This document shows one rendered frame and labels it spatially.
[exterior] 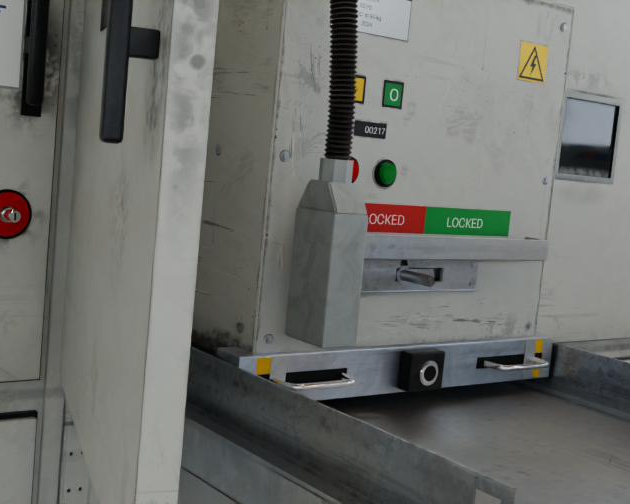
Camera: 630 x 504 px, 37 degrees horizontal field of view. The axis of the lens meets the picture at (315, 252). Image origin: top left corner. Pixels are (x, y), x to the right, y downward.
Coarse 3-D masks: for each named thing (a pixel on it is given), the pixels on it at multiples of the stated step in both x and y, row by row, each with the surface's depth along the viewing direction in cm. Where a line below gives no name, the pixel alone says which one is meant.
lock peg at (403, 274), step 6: (402, 264) 120; (396, 270) 120; (402, 270) 120; (408, 270) 119; (396, 276) 119; (402, 276) 119; (408, 276) 118; (414, 276) 117; (420, 276) 117; (426, 276) 116; (432, 276) 116; (402, 282) 120; (414, 282) 118; (420, 282) 117; (426, 282) 116; (432, 282) 116
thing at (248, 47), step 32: (224, 0) 114; (256, 0) 108; (544, 0) 129; (224, 32) 114; (256, 32) 108; (224, 64) 114; (256, 64) 108; (224, 96) 114; (256, 96) 108; (224, 128) 114; (256, 128) 108; (224, 160) 113; (256, 160) 108; (224, 192) 113; (256, 192) 108; (224, 224) 113; (256, 224) 108; (224, 256) 113; (256, 256) 108; (224, 288) 113; (256, 288) 108; (224, 320) 113; (256, 320) 108
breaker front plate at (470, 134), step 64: (320, 0) 107; (448, 0) 119; (512, 0) 125; (320, 64) 108; (384, 64) 114; (448, 64) 120; (512, 64) 127; (320, 128) 110; (448, 128) 122; (512, 128) 129; (384, 192) 117; (448, 192) 123; (512, 192) 131; (384, 320) 120; (448, 320) 127; (512, 320) 134
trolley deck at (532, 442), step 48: (480, 384) 139; (192, 432) 106; (432, 432) 112; (480, 432) 114; (528, 432) 115; (576, 432) 118; (624, 432) 120; (240, 480) 98; (288, 480) 92; (528, 480) 97; (576, 480) 99; (624, 480) 100
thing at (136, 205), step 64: (128, 0) 64; (192, 0) 62; (128, 64) 65; (192, 64) 62; (128, 128) 77; (192, 128) 63; (128, 192) 75; (192, 192) 64; (128, 256) 73; (192, 256) 64; (64, 320) 120; (128, 320) 72; (192, 320) 65; (64, 384) 116; (128, 384) 70; (128, 448) 68
